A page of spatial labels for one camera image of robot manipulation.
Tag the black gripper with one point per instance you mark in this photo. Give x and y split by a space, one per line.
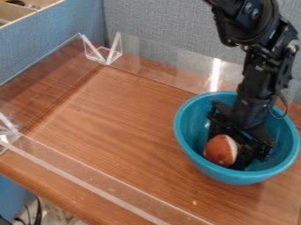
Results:
254 139

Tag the brown white plush mushroom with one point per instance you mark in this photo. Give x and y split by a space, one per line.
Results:
220 150

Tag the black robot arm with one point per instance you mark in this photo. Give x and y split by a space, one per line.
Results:
251 24

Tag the blue plastic bowl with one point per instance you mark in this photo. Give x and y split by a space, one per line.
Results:
191 132

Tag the wooden shelf box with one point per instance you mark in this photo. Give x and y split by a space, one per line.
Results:
14 10

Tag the clear acrylic barrier wall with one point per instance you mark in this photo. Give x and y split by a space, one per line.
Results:
87 138

